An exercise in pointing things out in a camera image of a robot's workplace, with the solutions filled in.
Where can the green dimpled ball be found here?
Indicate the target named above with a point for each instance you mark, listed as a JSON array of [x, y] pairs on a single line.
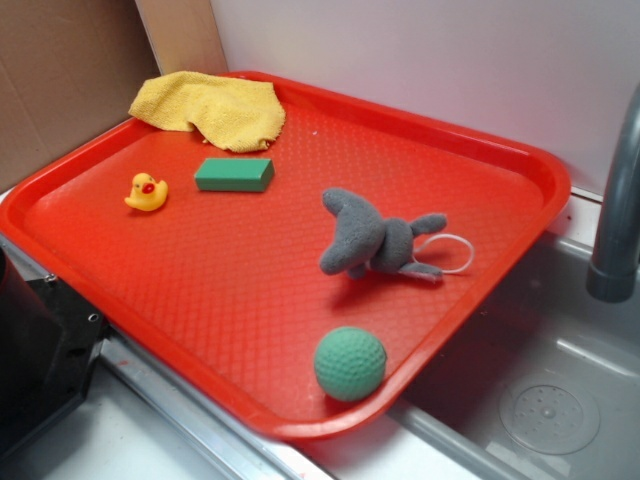
[[349, 364]]

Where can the grey faucet spout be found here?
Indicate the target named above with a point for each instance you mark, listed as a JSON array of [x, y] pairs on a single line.
[[614, 262]]

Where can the green rectangular block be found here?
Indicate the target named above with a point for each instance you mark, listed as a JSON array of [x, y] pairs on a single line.
[[235, 175]]

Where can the grey plush toy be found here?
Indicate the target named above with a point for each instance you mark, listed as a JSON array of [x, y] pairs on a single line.
[[366, 241]]

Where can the yellow rubber duck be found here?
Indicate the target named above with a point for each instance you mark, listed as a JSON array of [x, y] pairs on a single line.
[[146, 193]]

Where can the grey toy sink basin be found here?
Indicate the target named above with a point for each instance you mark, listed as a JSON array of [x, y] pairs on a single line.
[[541, 383]]

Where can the brown cardboard panel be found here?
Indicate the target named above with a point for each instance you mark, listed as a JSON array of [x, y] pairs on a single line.
[[69, 71]]

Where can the yellow cloth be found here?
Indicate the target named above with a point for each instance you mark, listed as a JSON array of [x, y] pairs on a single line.
[[236, 115]]

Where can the red plastic tray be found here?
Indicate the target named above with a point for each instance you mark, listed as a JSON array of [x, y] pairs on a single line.
[[225, 287]]

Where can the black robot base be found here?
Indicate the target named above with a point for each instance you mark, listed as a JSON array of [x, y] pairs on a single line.
[[50, 339]]

